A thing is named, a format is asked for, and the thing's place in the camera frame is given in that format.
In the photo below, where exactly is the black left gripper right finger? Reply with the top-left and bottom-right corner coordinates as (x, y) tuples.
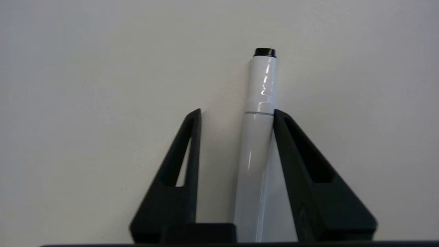
(273, 109), (378, 243)

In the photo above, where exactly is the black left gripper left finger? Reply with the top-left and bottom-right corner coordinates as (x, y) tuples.
(129, 108), (202, 244)

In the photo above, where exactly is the white marker with black caps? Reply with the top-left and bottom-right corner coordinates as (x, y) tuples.
(233, 48), (278, 243)

